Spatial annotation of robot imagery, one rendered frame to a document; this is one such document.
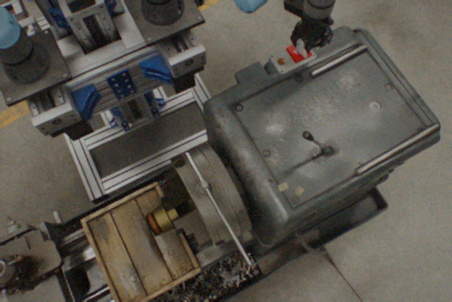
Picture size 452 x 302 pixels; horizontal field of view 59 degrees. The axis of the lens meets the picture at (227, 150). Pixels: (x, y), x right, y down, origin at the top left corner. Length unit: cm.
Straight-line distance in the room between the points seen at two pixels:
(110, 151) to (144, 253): 99
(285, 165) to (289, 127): 12
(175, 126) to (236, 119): 118
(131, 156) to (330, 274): 128
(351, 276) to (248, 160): 142
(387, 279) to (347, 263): 23
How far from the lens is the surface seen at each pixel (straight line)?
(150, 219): 125
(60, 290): 146
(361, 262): 244
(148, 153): 229
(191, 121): 232
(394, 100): 129
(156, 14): 145
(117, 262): 149
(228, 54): 278
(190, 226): 123
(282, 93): 122
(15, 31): 135
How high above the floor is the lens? 232
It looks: 70 degrees down
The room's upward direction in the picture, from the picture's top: 1 degrees counter-clockwise
